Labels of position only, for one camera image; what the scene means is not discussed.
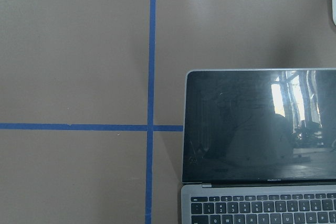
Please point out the grey laptop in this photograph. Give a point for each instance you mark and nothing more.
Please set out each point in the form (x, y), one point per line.
(259, 146)

